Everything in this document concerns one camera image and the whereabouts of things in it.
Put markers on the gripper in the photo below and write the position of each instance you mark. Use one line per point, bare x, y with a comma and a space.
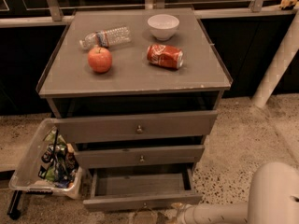
181, 215

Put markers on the grey bottom drawer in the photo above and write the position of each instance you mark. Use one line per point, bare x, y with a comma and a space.
152, 186

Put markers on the grey drawer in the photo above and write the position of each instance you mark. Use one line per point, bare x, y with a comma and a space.
152, 186
139, 156
136, 127

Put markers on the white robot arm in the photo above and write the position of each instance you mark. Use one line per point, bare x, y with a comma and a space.
273, 199

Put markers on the grey middle drawer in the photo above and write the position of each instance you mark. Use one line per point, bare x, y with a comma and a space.
139, 156

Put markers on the grey top drawer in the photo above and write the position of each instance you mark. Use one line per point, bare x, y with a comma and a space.
136, 127

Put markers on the grey wooden drawer cabinet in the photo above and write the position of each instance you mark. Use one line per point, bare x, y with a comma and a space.
133, 86

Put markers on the snack packets in bin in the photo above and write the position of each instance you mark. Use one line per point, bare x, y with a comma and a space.
61, 164

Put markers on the clear plastic storage bin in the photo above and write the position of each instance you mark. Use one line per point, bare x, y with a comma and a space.
25, 177

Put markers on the black bin stand leg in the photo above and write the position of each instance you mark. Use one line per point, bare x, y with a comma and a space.
13, 212

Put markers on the red soda can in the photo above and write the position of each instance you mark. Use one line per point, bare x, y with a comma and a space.
165, 56

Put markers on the red apple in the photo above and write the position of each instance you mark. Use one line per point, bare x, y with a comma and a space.
99, 59

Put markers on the clear plastic water bottle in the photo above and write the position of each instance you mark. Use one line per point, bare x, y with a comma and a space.
106, 38

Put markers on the white ceramic bowl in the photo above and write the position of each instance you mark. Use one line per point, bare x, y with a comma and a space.
163, 26

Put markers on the white diagonal pole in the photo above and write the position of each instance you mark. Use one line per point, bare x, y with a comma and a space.
280, 63

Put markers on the metal glass railing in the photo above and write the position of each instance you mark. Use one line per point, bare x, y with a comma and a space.
26, 13

